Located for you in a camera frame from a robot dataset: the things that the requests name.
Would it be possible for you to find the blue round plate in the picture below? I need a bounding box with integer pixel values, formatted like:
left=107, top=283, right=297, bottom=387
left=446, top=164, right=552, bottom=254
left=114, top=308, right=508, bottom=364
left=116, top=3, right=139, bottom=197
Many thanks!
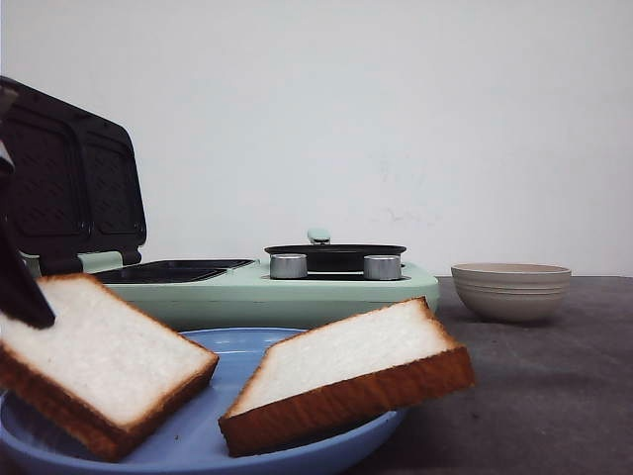
left=1, top=328, right=406, bottom=474

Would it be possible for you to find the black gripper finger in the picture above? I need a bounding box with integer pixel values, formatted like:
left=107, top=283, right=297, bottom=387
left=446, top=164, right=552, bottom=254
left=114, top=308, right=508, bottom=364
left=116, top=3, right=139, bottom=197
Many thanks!
left=1, top=143, right=55, bottom=329

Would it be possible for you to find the black frying pan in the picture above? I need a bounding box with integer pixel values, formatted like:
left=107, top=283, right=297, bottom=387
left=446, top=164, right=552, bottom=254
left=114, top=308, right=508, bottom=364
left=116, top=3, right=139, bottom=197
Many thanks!
left=264, top=229, right=407, bottom=272

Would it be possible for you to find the silver control knob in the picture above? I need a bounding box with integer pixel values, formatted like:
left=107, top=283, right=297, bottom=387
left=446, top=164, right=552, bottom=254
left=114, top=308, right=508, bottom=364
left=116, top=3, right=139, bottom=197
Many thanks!
left=363, top=254, right=402, bottom=281
left=270, top=253, right=308, bottom=279

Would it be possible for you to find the right silver control knob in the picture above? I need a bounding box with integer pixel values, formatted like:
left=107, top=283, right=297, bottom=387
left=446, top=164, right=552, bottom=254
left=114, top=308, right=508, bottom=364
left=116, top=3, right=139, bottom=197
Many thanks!
left=363, top=254, right=402, bottom=281

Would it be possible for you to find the toast slice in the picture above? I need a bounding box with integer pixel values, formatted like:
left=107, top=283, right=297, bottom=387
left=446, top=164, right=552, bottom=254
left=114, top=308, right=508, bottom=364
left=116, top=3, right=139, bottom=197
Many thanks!
left=1, top=274, right=220, bottom=461
left=219, top=297, right=475, bottom=457

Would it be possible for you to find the beige ribbed bowl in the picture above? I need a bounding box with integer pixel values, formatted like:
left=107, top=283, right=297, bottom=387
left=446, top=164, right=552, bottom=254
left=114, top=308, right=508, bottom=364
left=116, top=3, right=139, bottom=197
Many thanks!
left=451, top=262, right=572, bottom=323

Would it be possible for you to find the mint green breakfast maker base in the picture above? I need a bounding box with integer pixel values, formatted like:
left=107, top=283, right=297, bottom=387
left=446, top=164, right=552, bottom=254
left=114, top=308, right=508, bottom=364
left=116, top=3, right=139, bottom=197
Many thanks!
left=24, top=251, right=439, bottom=331

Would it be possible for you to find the left silver control knob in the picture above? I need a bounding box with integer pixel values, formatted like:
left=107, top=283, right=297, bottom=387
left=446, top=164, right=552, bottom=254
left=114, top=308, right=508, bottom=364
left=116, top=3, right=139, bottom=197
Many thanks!
left=270, top=253, right=308, bottom=279

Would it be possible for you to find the breakfast maker hinged lid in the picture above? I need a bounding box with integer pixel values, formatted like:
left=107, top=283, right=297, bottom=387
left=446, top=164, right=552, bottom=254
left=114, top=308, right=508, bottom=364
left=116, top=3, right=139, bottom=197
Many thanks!
left=1, top=77, right=146, bottom=275

